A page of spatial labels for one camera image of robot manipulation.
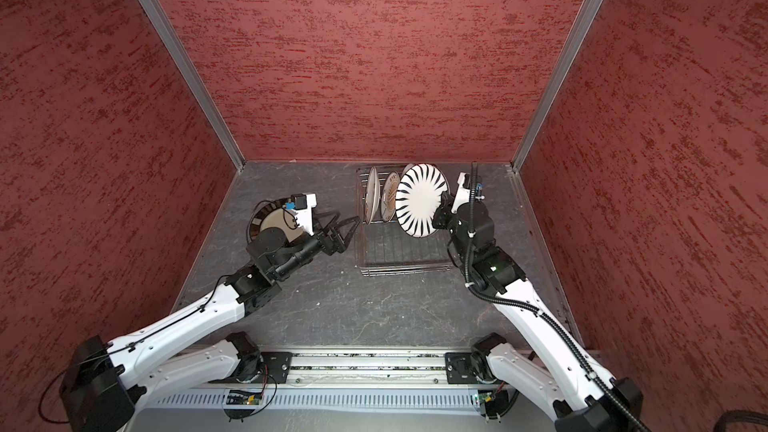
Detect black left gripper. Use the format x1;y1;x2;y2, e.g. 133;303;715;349
275;207;361;280

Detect white plate blue ray pattern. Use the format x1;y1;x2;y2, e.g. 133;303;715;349
395;164;449;238

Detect brown striped rim plate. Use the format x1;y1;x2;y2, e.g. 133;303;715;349
246;198;303;244

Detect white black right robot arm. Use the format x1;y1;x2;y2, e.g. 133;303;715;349
432;193;647;431

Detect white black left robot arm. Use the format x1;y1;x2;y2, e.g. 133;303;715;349
59;212;361;431

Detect plain white plate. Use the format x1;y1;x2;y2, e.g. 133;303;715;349
364;166;380;224

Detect white plate red flowers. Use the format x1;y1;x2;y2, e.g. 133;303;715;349
380;172;400;222

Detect right base circuit board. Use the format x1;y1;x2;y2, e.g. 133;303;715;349
473;390;510;421

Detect base circuit board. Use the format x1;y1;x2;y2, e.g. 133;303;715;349
223;390;264;421
473;390;510;421

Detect left base circuit board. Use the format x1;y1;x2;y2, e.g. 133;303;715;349
223;390;264;421

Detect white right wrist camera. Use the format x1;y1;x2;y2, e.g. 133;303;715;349
451;172;471;214

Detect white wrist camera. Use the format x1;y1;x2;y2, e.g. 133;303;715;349
451;172;471;214
283;193;317;235

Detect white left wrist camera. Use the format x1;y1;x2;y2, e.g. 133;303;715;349
283;193;317;235

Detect metal wire dish rack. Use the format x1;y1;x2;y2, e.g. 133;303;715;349
356;164;453;277

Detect aluminium corner post right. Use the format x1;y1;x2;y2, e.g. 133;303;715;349
511;0;604;174

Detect aluminium corner post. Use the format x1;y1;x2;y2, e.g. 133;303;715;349
138;0;246;173
511;0;604;174

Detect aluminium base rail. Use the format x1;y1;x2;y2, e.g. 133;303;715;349
144;349;522;415

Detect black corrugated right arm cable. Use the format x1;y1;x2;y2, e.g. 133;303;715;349
463;161;652;432

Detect aluminium corner post left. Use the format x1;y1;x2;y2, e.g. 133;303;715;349
138;0;246;173

